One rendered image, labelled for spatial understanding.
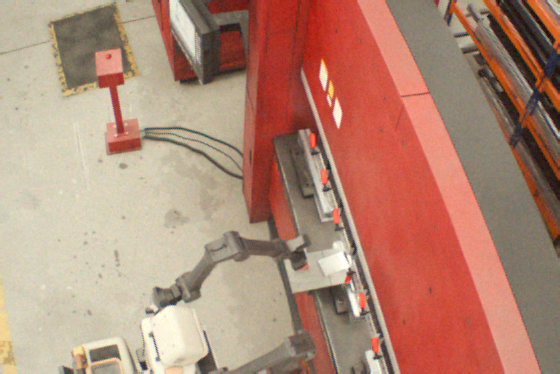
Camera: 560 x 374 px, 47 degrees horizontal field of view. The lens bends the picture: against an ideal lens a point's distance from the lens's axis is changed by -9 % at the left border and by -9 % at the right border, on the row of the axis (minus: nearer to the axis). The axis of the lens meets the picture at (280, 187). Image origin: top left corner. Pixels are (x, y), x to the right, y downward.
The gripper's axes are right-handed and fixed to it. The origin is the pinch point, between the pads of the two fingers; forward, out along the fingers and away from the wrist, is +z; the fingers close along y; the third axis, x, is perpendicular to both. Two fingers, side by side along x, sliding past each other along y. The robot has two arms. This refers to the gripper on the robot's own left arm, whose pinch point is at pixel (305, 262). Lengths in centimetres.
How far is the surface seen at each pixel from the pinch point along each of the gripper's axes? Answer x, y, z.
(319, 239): -1.6, 20.5, 23.7
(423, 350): -48, -72, -46
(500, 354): -77, -95, -96
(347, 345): -0.4, -35.5, 23.8
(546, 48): -156, 105, 88
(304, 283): 4.9, -6.5, 5.4
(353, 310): -9.4, -22.8, 18.2
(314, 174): -11, 51, 18
